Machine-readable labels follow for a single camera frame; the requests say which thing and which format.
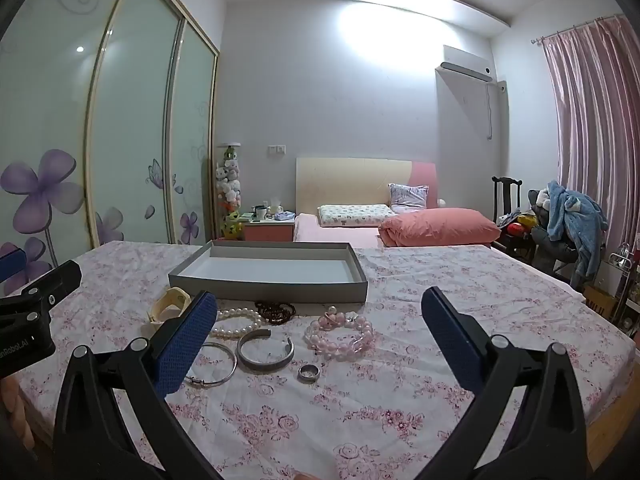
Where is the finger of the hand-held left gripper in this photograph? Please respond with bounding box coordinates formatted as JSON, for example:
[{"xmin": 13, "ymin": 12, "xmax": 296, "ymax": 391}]
[
  {"xmin": 0, "ymin": 260, "xmax": 83, "ymax": 332},
  {"xmin": 0, "ymin": 247, "xmax": 27, "ymax": 284}
]

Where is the pink bed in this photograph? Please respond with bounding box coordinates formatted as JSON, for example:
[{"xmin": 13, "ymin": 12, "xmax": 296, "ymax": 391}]
[{"xmin": 292, "ymin": 213, "xmax": 387, "ymax": 249}]

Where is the thin silver bangle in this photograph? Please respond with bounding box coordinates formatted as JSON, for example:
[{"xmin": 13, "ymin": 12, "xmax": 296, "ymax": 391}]
[{"xmin": 184, "ymin": 342, "xmax": 238, "ymax": 387}]

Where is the metal rack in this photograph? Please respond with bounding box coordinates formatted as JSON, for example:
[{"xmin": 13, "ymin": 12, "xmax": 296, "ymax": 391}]
[{"xmin": 606, "ymin": 241, "xmax": 640, "ymax": 322}]

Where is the dark wooden chair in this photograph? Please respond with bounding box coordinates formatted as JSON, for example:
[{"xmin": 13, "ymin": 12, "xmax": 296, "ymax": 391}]
[{"xmin": 491, "ymin": 176, "xmax": 537, "ymax": 262}]

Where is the cream plastic bangle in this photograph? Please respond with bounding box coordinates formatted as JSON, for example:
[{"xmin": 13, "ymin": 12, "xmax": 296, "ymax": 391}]
[{"xmin": 146, "ymin": 286, "xmax": 194, "ymax": 326}]

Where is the wide silver cuff bracelet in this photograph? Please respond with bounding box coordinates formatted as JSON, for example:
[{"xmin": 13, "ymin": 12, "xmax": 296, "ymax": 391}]
[{"xmin": 236, "ymin": 327, "xmax": 296, "ymax": 372}]

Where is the pink bead bracelet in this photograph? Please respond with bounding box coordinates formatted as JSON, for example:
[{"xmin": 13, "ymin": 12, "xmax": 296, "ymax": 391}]
[{"xmin": 304, "ymin": 310, "xmax": 376, "ymax": 361}]

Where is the white air conditioner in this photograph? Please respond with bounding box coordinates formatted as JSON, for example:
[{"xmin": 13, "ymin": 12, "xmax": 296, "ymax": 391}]
[{"xmin": 438, "ymin": 45, "xmax": 495, "ymax": 84}]

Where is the white patterned pillow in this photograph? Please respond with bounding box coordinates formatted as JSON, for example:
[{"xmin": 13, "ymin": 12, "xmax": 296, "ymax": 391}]
[{"xmin": 317, "ymin": 203, "xmax": 396, "ymax": 229}]

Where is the dark red bead bracelet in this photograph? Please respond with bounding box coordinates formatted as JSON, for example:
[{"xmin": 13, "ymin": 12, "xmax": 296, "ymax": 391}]
[{"xmin": 255, "ymin": 301, "xmax": 297, "ymax": 325}]

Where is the dark grey armchair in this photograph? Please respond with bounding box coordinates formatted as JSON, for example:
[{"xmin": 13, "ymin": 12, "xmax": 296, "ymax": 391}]
[{"xmin": 529, "ymin": 189, "xmax": 584, "ymax": 274}]

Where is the purple patterned pillow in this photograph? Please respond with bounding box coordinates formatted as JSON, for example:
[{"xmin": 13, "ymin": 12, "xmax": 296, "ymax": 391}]
[{"xmin": 388, "ymin": 183, "xmax": 430, "ymax": 213}]

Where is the pink and beige nightstand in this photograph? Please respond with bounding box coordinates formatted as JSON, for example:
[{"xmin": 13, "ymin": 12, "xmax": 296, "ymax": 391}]
[{"xmin": 243, "ymin": 212, "xmax": 296, "ymax": 244}]

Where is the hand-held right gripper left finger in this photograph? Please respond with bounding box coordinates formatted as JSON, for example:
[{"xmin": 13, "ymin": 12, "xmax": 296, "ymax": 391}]
[{"xmin": 52, "ymin": 289, "xmax": 222, "ymax": 480}]

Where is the floral sliding door wardrobe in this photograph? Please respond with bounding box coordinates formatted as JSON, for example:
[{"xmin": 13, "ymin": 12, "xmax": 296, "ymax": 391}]
[{"xmin": 0, "ymin": 0, "xmax": 221, "ymax": 301}]

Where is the white pearl bracelet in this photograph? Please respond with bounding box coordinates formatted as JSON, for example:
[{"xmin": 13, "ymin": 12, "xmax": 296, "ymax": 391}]
[{"xmin": 209, "ymin": 307, "xmax": 267, "ymax": 339}]

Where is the curtain rod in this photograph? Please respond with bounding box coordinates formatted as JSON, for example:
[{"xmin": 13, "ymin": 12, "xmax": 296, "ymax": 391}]
[{"xmin": 531, "ymin": 12, "xmax": 622, "ymax": 47}]

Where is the beige and pink headboard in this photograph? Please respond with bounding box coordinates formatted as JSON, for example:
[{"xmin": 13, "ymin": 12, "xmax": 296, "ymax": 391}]
[{"xmin": 296, "ymin": 156, "xmax": 439, "ymax": 216}]

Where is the blue fleece garment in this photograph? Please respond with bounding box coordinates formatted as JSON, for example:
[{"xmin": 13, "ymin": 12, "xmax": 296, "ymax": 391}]
[{"xmin": 545, "ymin": 180, "xmax": 609, "ymax": 282}]

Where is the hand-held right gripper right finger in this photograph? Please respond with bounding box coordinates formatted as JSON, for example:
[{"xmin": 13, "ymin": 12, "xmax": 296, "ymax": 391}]
[{"xmin": 414, "ymin": 286, "xmax": 587, "ymax": 480}]

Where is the plush toy tower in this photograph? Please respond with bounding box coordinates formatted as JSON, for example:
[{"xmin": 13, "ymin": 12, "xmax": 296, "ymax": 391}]
[{"xmin": 215, "ymin": 142, "xmax": 245, "ymax": 241}]

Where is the person's left hand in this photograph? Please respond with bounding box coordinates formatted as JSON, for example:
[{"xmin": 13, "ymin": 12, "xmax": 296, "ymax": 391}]
[{"xmin": 0, "ymin": 374, "xmax": 37, "ymax": 455}]

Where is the grey cardboard tray box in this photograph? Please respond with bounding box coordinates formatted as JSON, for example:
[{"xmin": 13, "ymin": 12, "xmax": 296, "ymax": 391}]
[{"xmin": 167, "ymin": 240, "xmax": 370, "ymax": 305}]

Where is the pink curtain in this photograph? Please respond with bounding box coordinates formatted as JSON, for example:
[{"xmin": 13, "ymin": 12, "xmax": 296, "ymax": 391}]
[{"xmin": 542, "ymin": 14, "xmax": 640, "ymax": 223}]

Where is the folded pink quilt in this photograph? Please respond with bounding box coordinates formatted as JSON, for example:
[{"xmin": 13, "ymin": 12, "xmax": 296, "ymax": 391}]
[{"xmin": 378, "ymin": 207, "xmax": 502, "ymax": 249}]

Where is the red and yellow bag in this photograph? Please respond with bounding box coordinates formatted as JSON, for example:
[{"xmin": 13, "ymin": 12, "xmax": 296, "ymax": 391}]
[{"xmin": 505, "ymin": 212, "xmax": 539, "ymax": 239}]

